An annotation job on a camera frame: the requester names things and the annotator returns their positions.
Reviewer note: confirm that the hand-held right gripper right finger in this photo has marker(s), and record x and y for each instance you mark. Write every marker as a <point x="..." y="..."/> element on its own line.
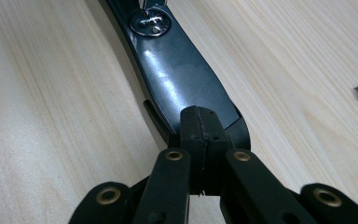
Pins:
<point x="216" y="146"/>

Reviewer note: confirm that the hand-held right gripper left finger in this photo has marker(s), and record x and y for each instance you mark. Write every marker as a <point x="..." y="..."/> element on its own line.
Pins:
<point x="192" y="146"/>

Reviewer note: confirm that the black stapler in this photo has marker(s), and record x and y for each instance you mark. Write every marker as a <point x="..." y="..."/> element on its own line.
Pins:
<point x="180" y="77"/>

